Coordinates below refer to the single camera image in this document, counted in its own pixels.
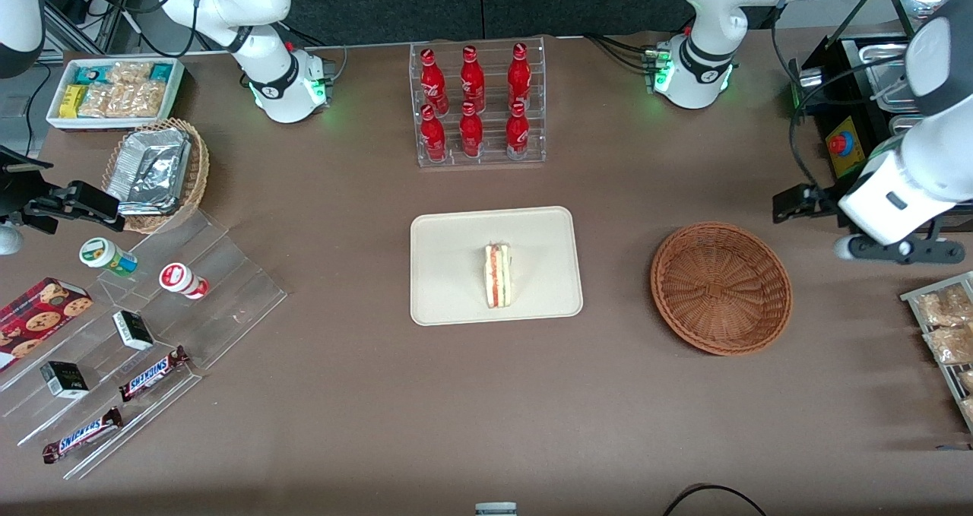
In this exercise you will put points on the empty round wicker basket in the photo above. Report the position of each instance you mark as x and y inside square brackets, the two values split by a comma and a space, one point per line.
[722, 288]

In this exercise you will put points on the red cola bottle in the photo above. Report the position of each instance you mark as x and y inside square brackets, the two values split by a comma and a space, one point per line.
[433, 83]
[517, 134]
[471, 134]
[472, 81]
[433, 136]
[519, 79]

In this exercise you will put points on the white snack bin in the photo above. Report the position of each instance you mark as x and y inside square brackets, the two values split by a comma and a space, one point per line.
[176, 94]

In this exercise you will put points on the clear bag of nut snacks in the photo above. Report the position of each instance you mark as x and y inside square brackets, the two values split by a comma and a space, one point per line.
[97, 100]
[141, 99]
[129, 72]

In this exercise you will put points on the steel food pan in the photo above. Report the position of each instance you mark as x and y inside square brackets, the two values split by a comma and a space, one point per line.
[901, 127]
[885, 75]

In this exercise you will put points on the red tartan cookie box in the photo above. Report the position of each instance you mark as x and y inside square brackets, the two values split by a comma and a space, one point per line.
[38, 318]

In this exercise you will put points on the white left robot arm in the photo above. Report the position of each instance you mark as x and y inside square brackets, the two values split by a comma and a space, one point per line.
[912, 174]

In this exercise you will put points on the wicker basket with foil packs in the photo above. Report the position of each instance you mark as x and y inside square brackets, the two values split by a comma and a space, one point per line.
[199, 174]

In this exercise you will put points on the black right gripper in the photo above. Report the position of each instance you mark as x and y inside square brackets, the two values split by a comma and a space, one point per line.
[17, 197]

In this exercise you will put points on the silver foil pack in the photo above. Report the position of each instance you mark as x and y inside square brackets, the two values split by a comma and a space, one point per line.
[152, 166]
[148, 208]

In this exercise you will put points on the black food warmer machine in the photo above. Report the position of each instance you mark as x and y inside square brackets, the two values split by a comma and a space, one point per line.
[836, 83]

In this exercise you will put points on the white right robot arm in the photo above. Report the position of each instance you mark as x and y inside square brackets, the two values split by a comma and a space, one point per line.
[266, 83]

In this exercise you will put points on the cream plastic tray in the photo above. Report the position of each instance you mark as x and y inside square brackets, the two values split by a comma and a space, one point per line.
[456, 273]

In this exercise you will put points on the green lid yogurt cup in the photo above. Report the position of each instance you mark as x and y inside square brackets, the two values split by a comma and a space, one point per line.
[99, 254]

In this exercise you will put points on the clear acrylic bottle rack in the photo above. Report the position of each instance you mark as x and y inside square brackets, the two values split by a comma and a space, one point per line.
[494, 98]

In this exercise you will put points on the Snickers chocolate bar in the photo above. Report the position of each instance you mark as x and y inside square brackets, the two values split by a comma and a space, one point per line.
[152, 374]
[82, 435]

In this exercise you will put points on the teal snack pack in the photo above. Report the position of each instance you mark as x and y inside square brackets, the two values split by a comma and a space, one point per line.
[91, 74]
[160, 72]

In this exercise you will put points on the yellow snack pack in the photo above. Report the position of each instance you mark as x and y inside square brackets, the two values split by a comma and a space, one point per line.
[72, 102]

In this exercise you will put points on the triangle sandwich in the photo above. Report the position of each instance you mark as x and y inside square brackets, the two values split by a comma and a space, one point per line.
[498, 276]

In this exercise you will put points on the small black carton box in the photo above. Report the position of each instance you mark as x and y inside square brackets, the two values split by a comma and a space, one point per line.
[64, 379]
[133, 330]

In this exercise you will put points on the red lid yogurt cup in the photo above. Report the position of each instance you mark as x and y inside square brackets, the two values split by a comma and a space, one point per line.
[179, 279]

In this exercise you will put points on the clear acrylic stepped stand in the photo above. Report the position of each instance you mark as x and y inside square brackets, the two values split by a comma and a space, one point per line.
[228, 303]

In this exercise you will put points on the clear bag of fried snacks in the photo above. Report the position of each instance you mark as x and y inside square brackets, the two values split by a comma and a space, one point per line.
[954, 345]
[946, 307]

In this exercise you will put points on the red emergency button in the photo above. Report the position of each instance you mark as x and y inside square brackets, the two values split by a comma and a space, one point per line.
[840, 144]

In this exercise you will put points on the grey white device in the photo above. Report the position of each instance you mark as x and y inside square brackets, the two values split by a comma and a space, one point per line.
[496, 509]

